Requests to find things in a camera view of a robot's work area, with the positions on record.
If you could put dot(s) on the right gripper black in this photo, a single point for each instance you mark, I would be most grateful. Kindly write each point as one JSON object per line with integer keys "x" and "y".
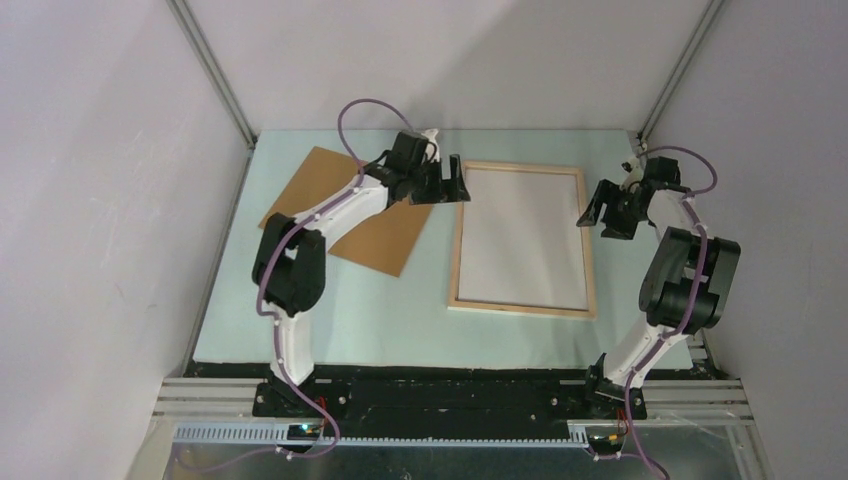
{"x": 606, "y": 192}

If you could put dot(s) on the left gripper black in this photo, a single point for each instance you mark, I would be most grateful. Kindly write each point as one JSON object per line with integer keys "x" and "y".
{"x": 443, "y": 190}

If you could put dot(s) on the black and white photo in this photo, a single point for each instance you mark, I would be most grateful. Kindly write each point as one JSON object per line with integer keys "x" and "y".
{"x": 523, "y": 238}

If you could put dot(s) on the white wooden picture frame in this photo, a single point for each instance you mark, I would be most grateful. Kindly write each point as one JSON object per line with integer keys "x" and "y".
{"x": 586, "y": 265}

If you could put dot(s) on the brown backing board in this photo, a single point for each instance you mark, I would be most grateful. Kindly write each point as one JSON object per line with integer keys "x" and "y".
{"x": 383, "y": 242}

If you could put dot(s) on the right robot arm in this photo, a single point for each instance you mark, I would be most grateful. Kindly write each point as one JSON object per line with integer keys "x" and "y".
{"x": 686, "y": 285}

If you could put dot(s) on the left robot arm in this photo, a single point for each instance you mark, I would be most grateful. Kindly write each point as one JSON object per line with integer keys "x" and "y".
{"x": 290, "y": 270}

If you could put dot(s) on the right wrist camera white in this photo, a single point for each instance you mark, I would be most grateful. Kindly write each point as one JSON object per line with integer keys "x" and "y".
{"x": 635, "y": 173}

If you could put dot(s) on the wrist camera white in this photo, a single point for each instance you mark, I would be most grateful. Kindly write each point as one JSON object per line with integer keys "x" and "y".
{"x": 431, "y": 134}
{"x": 635, "y": 173}

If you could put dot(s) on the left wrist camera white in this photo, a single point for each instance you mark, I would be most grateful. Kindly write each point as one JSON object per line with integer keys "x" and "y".
{"x": 431, "y": 134}

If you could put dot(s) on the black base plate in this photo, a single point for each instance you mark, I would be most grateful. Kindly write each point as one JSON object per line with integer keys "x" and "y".
{"x": 450, "y": 403}

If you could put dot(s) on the white cable duct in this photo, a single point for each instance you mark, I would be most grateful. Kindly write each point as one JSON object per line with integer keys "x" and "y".
{"x": 293, "y": 434}

